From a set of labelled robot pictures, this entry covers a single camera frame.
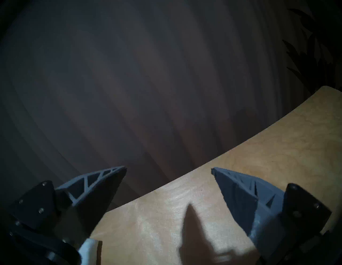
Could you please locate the tall dark leafy plant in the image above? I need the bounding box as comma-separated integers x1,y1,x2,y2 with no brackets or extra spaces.
282,8,342,94

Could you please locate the white shirt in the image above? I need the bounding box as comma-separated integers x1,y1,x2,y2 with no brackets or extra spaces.
78,239,103,265

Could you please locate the grey black right gripper right finger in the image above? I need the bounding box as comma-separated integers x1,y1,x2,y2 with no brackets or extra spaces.
211,167,332,263

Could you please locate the grey black right gripper left finger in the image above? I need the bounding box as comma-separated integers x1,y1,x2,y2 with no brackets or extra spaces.
8,166,127,250

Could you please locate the brown pleated curtain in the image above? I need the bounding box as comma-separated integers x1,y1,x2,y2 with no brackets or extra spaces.
0,0,342,211

